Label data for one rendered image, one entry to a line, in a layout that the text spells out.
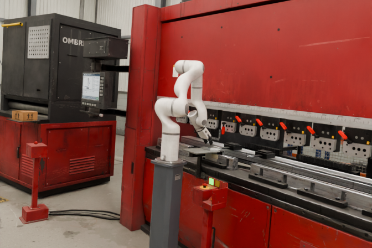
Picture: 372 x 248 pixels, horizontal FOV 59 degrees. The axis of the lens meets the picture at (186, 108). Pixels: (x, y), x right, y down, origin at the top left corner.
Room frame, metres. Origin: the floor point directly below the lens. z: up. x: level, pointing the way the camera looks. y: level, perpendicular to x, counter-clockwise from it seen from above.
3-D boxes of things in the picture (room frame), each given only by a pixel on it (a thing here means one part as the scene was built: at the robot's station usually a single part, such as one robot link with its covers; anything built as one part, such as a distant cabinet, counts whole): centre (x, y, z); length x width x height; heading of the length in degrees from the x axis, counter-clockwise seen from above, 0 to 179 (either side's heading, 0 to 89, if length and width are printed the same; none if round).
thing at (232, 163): (2.76, -0.30, 0.92); 0.39 x 0.06 x 0.10; 40
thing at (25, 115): (3.91, 1.92, 1.04); 0.30 x 0.26 x 0.12; 54
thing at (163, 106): (2.22, 0.12, 1.30); 0.19 x 0.12 x 0.24; 68
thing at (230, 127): (2.67, -0.37, 1.26); 0.15 x 0.09 x 0.17; 40
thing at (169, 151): (2.21, 0.09, 1.09); 0.19 x 0.19 x 0.18
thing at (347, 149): (1.90, -1.01, 1.26); 0.15 x 0.09 x 0.17; 40
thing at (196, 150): (2.71, -0.15, 1.00); 0.26 x 0.18 x 0.01; 130
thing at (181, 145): (3.23, 0.09, 0.92); 0.50 x 0.06 x 0.10; 40
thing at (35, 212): (3.45, 1.54, 0.41); 0.25 x 0.20 x 0.83; 130
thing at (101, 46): (3.47, 0.89, 1.53); 0.51 x 0.25 x 0.85; 45
